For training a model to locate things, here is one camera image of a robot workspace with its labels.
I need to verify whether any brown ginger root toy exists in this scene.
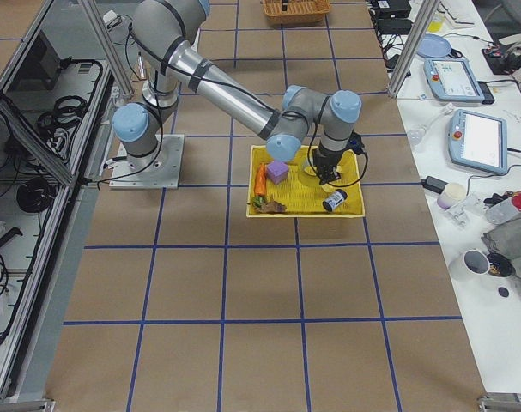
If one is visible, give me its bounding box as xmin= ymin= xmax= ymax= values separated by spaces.
xmin=253 ymin=201 xmax=287 ymax=214

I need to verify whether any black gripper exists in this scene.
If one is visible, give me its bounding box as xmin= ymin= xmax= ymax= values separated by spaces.
xmin=313 ymin=148 xmax=341 ymax=185

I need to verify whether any small labelled can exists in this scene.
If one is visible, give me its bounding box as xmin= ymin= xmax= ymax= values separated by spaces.
xmin=322 ymin=189 xmax=348 ymax=212

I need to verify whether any brown wicker basket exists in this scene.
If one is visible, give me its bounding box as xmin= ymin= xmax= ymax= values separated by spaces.
xmin=262 ymin=0 xmax=331 ymax=25

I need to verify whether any purple foam cube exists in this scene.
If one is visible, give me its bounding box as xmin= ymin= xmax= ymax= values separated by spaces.
xmin=266 ymin=161 xmax=289 ymax=185

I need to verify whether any aluminium frame post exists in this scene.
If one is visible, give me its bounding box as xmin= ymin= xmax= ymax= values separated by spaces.
xmin=387 ymin=0 xmax=440 ymax=99

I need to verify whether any teach pendant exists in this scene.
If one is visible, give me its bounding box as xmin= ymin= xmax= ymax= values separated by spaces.
xmin=423 ymin=58 xmax=484 ymax=103
xmin=448 ymin=109 xmax=508 ymax=175

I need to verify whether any far teach pendant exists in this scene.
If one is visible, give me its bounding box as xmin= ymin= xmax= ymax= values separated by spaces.
xmin=423 ymin=58 xmax=484 ymax=103

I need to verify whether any blue plate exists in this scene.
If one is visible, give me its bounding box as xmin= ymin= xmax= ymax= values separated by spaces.
xmin=416 ymin=33 xmax=452 ymax=58

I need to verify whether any black power adapter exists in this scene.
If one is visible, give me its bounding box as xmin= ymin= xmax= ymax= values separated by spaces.
xmin=421 ymin=176 xmax=447 ymax=195

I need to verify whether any yellow tape roll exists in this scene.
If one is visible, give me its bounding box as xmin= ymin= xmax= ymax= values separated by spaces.
xmin=301 ymin=160 xmax=320 ymax=187

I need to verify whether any yellow woven tray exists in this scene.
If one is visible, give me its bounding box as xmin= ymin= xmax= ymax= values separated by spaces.
xmin=246 ymin=146 xmax=365 ymax=218

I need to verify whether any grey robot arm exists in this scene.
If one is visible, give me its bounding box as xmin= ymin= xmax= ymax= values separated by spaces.
xmin=129 ymin=0 xmax=364 ymax=185

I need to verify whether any near teach pendant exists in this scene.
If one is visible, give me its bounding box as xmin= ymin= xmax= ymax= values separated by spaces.
xmin=448 ymin=109 xmax=508 ymax=175

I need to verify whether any orange toy carrot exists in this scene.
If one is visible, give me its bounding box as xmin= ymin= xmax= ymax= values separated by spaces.
xmin=254 ymin=163 xmax=267 ymax=197

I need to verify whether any white mug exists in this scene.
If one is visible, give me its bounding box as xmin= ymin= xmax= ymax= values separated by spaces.
xmin=448 ymin=249 xmax=490 ymax=282

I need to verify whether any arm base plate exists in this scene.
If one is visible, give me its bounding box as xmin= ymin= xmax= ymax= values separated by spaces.
xmin=109 ymin=134 xmax=185 ymax=190

